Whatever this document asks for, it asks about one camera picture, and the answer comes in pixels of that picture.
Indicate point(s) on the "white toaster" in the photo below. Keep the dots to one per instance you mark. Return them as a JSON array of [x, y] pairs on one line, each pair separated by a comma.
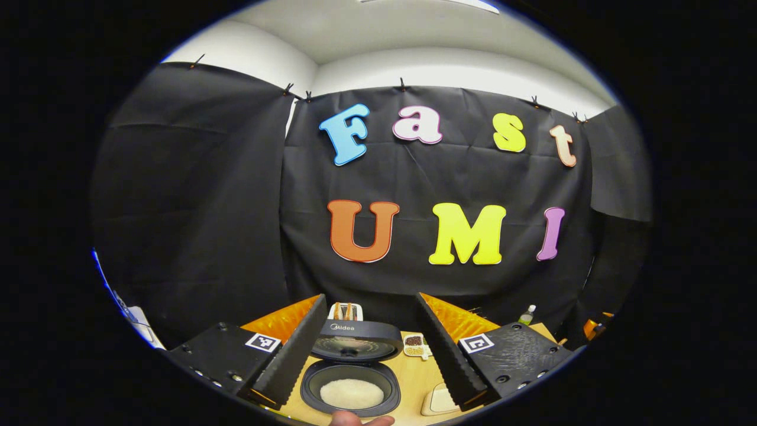
[[358, 312]]

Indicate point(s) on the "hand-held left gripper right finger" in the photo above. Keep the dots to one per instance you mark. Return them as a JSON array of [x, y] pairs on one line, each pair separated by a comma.
[[449, 361]]

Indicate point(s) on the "green drink bottle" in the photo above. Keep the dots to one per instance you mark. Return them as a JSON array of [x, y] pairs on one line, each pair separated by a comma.
[[526, 318]]

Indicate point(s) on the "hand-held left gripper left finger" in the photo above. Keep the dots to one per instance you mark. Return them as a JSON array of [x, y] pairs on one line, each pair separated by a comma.
[[295, 355]]

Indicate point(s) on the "dark grey rice cooker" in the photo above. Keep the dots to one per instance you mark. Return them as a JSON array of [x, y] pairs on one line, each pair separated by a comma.
[[355, 328]]

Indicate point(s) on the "white side desk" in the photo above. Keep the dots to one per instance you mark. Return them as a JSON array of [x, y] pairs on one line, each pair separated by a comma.
[[142, 325]]

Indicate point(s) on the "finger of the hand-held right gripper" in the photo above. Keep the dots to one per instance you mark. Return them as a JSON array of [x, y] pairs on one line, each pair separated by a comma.
[[591, 326]]

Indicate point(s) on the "white divided grain plate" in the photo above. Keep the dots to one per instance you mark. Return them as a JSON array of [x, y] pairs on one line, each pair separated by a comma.
[[414, 349]]

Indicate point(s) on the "black backdrop cloth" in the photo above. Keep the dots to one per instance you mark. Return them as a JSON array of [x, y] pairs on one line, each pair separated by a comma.
[[236, 207]]

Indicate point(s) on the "white rice pile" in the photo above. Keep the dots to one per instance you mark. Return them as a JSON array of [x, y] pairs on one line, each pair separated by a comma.
[[352, 393]]

